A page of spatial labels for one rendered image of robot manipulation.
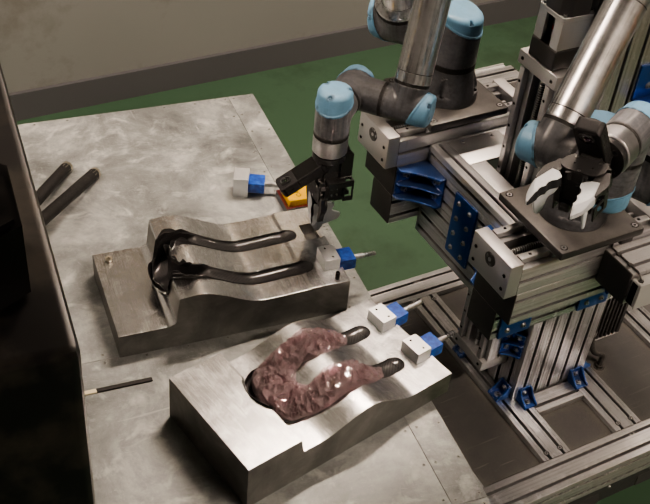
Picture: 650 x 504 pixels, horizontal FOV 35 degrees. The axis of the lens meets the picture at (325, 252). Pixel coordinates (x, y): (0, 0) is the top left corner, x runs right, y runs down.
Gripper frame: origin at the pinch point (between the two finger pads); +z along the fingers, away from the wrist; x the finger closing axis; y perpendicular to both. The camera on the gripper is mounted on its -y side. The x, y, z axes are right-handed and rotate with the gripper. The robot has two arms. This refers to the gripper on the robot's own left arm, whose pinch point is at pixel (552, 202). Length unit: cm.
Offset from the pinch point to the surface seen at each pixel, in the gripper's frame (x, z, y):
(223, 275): 72, -3, 46
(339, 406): 33, 10, 53
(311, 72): 203, -205, 120
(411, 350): 31, -13, 54
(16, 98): 263, -96, 101
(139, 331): 77, 18, 50
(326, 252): 59, -22, 46
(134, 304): 83, 13, 49
